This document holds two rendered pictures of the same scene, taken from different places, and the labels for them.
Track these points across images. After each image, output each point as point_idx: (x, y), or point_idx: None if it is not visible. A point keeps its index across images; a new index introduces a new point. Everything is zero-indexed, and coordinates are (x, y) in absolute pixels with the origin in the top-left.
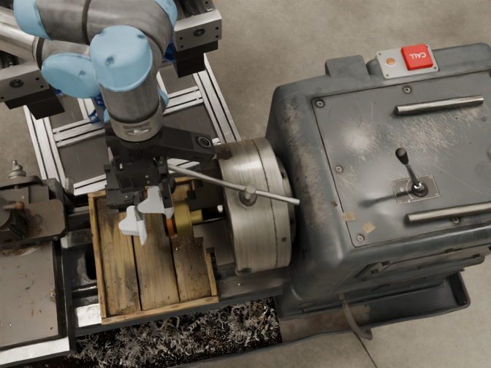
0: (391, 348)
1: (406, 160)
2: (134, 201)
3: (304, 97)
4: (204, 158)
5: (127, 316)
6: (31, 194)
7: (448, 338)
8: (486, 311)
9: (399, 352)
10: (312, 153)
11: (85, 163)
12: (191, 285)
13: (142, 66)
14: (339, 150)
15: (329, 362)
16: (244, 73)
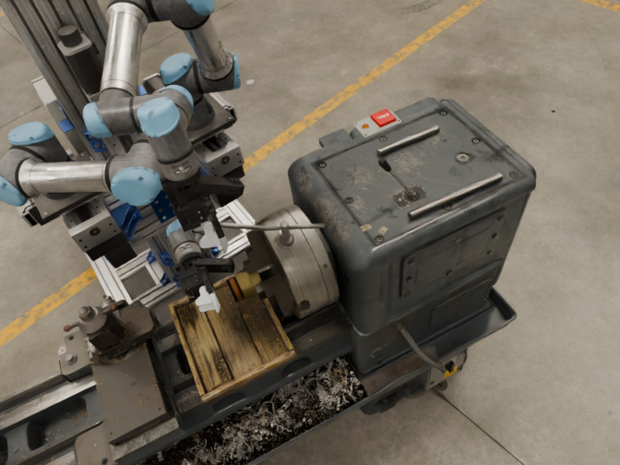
0: (481, 401)
1: (388, 167)
2: (203, 280)
3: (309, 164)
4: (237, 191)
5: (222, 387)
6: (122, 314)
7: (527, 376)
8: (551, 343)
9: (488, 402)
10: (326, 196)
11: (166, 319)
12: (269, 350)
13: (173, 114)
14: (345, 189)
15: (428, 431)
16: None
